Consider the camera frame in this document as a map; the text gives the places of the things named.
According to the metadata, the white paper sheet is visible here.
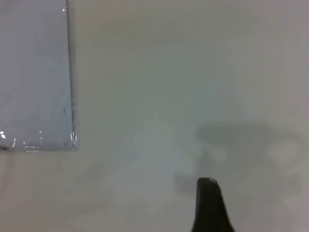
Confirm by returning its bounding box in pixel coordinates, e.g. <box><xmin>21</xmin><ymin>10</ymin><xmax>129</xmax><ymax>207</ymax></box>
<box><xmin>0</xmin><ymin>0</ymin><xmax>73</xmax><ymax>148</ymax></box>

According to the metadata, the clear plastic zipper bag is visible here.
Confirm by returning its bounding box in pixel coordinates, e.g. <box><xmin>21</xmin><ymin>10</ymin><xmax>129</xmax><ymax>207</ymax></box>
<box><xmin>0</xmin><ymin>0</ymin><xmax>79</xmax><ymax>153</ymax></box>

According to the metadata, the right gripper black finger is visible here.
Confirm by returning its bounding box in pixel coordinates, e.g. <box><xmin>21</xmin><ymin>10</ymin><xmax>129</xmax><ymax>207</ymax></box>
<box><xmin>190</xmin><ymin>177</ymin><xmax>236</xmax><ymax>232</ymax></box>

